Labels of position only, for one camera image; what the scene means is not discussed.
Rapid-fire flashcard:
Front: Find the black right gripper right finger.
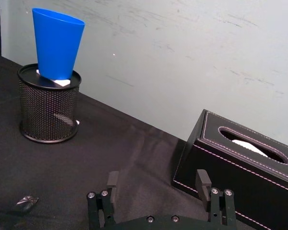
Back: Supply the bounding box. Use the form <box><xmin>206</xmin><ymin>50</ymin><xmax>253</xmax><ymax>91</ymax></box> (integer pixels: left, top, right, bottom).
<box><xmin>195</xmin><ymin>169</ymin><xmax>238</xmax><ymax>227</ymax></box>

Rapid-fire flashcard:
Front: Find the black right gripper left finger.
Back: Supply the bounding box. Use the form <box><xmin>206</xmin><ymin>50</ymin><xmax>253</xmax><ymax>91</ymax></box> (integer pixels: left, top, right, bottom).
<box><xmin>86</xmin><ymin>171</ymin><xmax>120</xmax><ymax>230</ymax></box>

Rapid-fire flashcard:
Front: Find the black leather tissue box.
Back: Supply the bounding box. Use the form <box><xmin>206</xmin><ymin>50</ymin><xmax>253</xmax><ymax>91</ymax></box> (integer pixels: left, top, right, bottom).
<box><xmin>171</xmin><ymin>109</ymin><xmax>288</xmax><ymax>230</ymax></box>

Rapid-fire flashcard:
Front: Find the black table cloth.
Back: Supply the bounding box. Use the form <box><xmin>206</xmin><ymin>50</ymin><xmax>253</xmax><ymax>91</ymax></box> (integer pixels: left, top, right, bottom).
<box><xmin>0</xmin><ymin>53</ymin><xmax>288</xmax><ymax>230</ymax></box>

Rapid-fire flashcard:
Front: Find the white tissue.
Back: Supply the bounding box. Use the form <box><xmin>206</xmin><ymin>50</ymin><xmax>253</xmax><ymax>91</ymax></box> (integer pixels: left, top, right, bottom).
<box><xmin>231</xmin><ymin>139</ymin><xmax>270</xmax><ymax>158</ymax></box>

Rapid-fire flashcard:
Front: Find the small crumpled black scrap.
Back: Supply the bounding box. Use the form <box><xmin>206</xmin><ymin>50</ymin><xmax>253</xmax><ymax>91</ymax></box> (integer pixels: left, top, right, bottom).
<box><xmin>15</xmin><ymin>195</ymin><xmax>39</xmax><ymax>213</ymax></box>

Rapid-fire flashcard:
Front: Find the black mesh pen holder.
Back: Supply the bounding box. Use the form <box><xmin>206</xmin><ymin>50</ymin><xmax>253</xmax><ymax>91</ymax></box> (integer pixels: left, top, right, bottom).
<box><xmin>17</xmin><ymin>63</ymin><xmax>82</xmax><ymax>144</ymax></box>

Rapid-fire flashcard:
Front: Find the white plastic piece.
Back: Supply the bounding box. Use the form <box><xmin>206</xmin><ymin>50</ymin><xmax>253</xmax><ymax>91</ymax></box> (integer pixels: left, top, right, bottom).
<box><xmin>36</xmin><ymin>69</ymin><xmax>72</xmax><ymax>87</ymax></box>

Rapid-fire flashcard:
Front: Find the blue plastic cup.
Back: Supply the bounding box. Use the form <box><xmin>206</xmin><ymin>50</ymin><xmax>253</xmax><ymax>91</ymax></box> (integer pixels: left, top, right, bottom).
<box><xmin>32</xmin><ymin>8</ymin><xmax>86</xmax><ymax>81</ymax></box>

